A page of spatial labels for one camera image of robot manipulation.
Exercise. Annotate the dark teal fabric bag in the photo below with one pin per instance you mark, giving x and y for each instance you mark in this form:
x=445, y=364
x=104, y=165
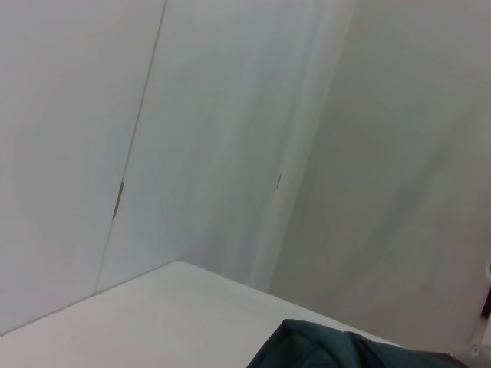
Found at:
x=307, y=349

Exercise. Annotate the white frame with dark strip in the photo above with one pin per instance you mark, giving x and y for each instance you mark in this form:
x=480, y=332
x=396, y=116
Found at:
x=487, y=299

